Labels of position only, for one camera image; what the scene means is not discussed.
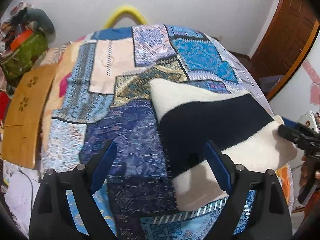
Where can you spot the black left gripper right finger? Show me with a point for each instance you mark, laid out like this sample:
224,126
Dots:
269,217

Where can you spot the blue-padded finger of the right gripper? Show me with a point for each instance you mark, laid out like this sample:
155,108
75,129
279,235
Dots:
288,122

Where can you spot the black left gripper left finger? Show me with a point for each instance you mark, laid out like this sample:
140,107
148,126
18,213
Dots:
51,217

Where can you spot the cream and navy knit sweater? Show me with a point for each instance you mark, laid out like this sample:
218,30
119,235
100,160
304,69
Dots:
189,116

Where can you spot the person's right hand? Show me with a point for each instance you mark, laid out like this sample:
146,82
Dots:
306,170

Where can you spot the orange yellow blanket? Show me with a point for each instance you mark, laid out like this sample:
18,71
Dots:
284,175

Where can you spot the brown wooden door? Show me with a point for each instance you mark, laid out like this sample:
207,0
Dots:
285,39

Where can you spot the wooden lap desk board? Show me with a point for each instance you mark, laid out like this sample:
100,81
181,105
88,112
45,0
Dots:
22,124

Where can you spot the red box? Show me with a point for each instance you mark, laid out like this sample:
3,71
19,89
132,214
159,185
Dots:
4,101

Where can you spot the blue patchwork bedspread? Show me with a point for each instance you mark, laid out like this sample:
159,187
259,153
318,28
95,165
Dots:
101,92

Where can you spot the green patterned storage bag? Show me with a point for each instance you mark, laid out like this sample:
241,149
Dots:
23,58

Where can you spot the orange box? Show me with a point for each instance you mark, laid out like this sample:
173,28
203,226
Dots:
20,39

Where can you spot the yellow curved bed headboard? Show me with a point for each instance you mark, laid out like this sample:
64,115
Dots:
125,11

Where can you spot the grey plush toy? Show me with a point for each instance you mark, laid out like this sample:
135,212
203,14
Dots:
41,18

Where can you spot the pink heart wall decal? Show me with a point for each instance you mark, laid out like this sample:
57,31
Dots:
314,87

